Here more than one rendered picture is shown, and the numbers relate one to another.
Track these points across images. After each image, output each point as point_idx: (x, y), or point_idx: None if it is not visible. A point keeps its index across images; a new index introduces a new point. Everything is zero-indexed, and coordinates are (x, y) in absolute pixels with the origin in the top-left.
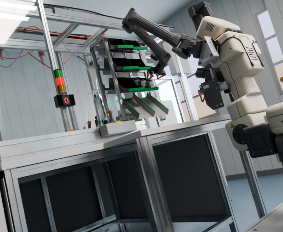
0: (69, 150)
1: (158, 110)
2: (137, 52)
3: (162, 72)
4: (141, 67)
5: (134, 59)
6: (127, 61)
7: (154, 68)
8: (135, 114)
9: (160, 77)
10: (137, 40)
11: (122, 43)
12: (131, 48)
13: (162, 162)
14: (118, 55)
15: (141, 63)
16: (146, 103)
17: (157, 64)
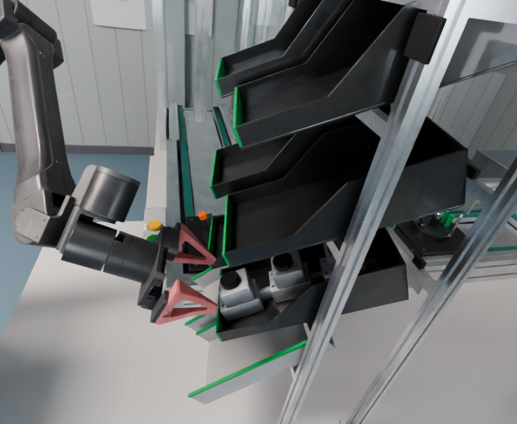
0: (147, 191)
1: (231, 371)
2: (374, 129)
3: (140, 287)
4: (225, 204)
5: (437, 158)
6: (297, 142)
7: (156, 242)
8: (208, 278)
9: (187, 309)
10: (440, 7)
11: (325, 30)
12: (255, 92)
13: None
14: None
15: (341, 208)
16: (282, 332)
17: (135, 235)
